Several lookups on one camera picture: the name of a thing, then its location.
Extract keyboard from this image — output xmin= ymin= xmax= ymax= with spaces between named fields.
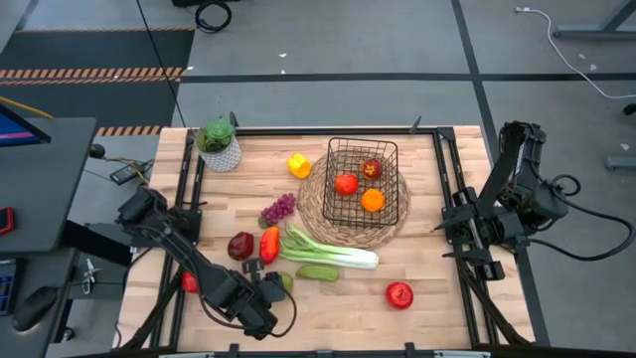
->
xmin=0 ymin=258 xmax=17 ymax=317

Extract purple grape bunch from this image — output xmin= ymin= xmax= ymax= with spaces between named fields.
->
xmin=257 ymin=192 xmax=298 ymax=230

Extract red yellow streaked apple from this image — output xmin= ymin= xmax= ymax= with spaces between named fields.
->
xmin=361 ymin=158 xmax=385 ymax=182

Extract black power adapter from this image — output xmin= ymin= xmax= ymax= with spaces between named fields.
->
xmin=108 ymin=159 xmax=151 ymax=187

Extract black computer mouse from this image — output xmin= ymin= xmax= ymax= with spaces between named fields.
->
xmin=11 ymin=285 xmax=59 ymax=333

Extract black wire basket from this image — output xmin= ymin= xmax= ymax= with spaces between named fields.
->
xmin=321 ymin=136 xmax=400 ymax=230

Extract long red orange pepper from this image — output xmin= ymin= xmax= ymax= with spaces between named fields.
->
xmin=258 ymin=226 xmax=282 ymax=266

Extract black aluminium table frame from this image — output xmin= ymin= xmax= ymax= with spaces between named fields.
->
xmin=148 ymin=125 xmax=536 ymax=352

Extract yellow bell pepper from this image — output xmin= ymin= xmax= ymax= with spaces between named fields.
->
xmin=286 ymin=152 xmax=313 ymax=180

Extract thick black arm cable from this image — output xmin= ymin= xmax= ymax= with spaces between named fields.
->
xmin=526 ymin=173 xmax=636 ymax=263

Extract green cucumber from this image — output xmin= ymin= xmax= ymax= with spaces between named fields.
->
xmin=295 ymin=265 xmax=341 ymax=283

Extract large red tomato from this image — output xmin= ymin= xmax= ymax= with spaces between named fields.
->
xmin=181 ymin=270 xmax=200 ymax=294

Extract potted plant in patterned pot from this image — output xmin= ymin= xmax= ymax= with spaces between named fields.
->
xmin=194 ymin=116 xmax=243 ymax=174

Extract thin black hanging cable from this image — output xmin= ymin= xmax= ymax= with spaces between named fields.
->
xmin=135 ymin=0 xmax=189 ymax=129

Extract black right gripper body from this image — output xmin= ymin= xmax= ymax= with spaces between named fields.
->
xmin=476 ymin=211 xmax=526 ymax=250

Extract coiled black cable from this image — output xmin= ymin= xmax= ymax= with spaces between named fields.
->
xmin=193 ymin=0 xmax=234 ymax=35

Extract round woven placemat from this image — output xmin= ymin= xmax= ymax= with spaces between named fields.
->
xmin=296 ymin=151 xmax=411 ymax=251

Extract black desk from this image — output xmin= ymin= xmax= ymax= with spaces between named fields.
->
xmin=0 ymin=116 xmax=98 ymax=256

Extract white clips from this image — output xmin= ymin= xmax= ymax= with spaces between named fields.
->
xmin=80 ymin=257 xmax=104 ymax=295

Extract grey metal stand foot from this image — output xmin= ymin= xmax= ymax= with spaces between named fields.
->
xmin=604 ymin=155 xmax=636 ymax=173
xmin=552 ymin=0 xmax=636 ymax=41

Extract orange fruit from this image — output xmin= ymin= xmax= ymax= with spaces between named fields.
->
xmin=360 ymin=188 xmax=387 ymax=214

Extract celery stalk bunch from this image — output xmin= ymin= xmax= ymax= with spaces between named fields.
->
xmin=278 ymin=222 xmax=381 ymax=271

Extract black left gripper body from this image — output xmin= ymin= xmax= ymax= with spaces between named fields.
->
xmin=255 ymin=271 xmax=290 ymax=309

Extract computer monitor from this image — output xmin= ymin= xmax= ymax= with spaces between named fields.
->
xmin=0 ymin=102 xmax=53 ymax=149

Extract white cable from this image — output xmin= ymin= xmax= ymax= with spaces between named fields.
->
xmin=514 ymin=5 xmax=636 ymax=100

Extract yellow cable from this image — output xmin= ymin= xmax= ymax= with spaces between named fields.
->
xmin=0 ymin=95 xmax=55 ymax=120

